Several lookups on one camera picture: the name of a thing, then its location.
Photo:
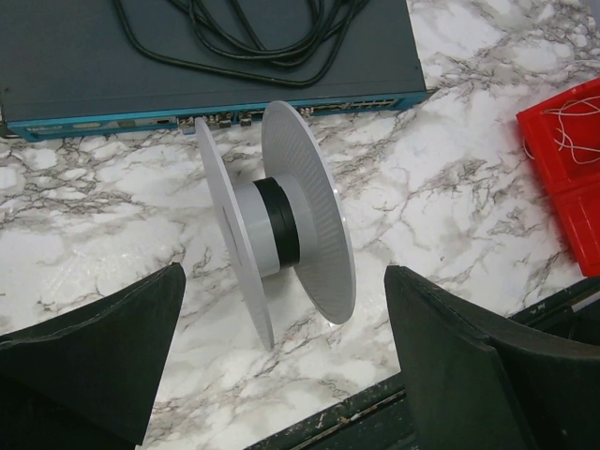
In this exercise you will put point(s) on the red plastic tray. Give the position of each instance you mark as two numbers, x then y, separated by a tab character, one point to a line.
561	135

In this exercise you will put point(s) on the grey cable spool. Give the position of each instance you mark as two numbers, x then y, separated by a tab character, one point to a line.
291	218

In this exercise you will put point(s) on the dark network switch box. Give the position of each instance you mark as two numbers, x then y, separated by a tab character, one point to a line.
81	68

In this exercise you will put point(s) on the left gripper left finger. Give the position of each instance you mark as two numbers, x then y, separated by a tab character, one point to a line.
91	376

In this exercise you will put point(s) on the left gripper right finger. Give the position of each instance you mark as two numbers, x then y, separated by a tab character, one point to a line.
478	380

